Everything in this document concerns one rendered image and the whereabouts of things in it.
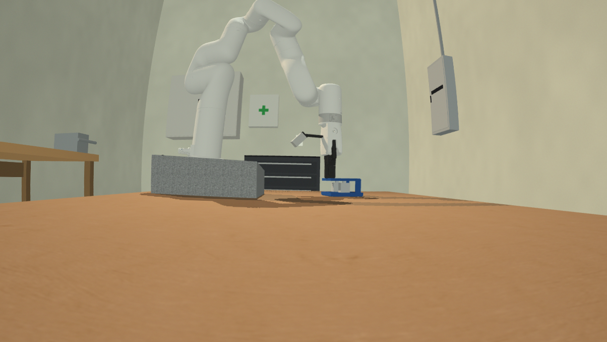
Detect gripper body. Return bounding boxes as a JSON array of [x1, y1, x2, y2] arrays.
[[319, 122, 342, 156]]

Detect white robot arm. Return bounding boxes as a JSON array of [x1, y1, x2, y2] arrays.
[[178, 0, 342, 159]]

